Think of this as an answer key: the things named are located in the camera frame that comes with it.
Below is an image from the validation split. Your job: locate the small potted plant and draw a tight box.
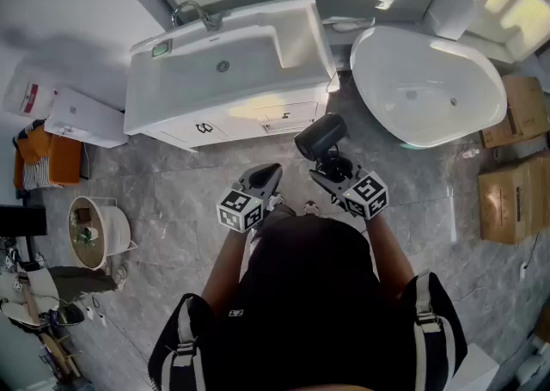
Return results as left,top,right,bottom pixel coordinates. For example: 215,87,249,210
72,225,102,248

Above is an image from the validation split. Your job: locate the white ceramic bathroom sink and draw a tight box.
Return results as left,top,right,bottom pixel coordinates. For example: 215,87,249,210
123,0,340,137

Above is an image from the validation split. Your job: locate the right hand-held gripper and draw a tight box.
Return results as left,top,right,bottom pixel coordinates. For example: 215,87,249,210
309,163,390,221

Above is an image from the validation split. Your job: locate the large cardboard box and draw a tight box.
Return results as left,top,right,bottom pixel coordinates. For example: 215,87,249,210
477,155,550,245

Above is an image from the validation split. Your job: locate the white charger with cable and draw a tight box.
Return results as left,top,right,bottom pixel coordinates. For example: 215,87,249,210
517,229,541,283

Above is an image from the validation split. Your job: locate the person's left forearm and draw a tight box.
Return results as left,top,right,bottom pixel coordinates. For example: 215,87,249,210
201,225,254,313

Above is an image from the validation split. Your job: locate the white vanity cabinet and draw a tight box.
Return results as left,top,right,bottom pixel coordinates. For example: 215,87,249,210
141,83,332,153

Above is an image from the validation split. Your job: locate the person's grey trouser leg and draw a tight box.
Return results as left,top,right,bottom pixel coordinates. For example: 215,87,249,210
251,203,297,248

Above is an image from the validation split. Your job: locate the orange box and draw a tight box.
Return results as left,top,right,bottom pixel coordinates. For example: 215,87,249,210
13,122,83,191

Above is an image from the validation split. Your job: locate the brown cardboard box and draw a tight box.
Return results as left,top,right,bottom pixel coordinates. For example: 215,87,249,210
536,302,550,339

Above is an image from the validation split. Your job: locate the small cardboard box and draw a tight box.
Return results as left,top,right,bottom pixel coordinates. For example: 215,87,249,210
479,75,550,150

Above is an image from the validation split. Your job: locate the right grey backpack strap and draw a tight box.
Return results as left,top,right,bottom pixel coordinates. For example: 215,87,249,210
412,271,452,391

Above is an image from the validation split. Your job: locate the white toilet tank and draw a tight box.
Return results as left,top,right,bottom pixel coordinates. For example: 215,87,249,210
44,87,129,149

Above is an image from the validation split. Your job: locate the white round waste bin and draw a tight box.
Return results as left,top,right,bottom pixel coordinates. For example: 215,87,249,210
67,195,138,270

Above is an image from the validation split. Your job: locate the person's right forearm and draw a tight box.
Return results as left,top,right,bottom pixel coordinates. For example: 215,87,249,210
364,212,416,300

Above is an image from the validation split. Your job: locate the striped cloth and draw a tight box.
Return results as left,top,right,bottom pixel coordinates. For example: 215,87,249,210
21,156,52,189

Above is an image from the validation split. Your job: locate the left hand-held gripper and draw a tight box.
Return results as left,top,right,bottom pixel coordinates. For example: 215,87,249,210
217,162,284,234

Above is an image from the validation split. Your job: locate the left grey backpack strap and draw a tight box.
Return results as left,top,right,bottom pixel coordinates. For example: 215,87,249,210
161,294,207,391

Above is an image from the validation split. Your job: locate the grey backpack strap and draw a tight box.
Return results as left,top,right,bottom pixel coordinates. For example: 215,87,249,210
412,271,452,391
161,294,207,391

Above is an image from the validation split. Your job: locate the white bag with red label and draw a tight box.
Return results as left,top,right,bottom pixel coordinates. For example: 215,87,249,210
3,75,59,119

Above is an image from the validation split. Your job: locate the black hair dryer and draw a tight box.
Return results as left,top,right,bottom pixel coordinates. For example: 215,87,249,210
294,112,358,186

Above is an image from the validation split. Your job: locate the chrome faucet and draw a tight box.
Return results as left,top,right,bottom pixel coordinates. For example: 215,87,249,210
171,0,224,33

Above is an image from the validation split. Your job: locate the white bathtub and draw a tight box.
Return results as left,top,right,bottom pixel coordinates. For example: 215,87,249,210
350,26,509,149

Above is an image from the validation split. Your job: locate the black furniture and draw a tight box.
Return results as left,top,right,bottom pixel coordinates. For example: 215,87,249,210
0,204,47,238

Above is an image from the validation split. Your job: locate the person's black shirt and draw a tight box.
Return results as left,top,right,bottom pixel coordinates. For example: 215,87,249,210
148,215,469,391

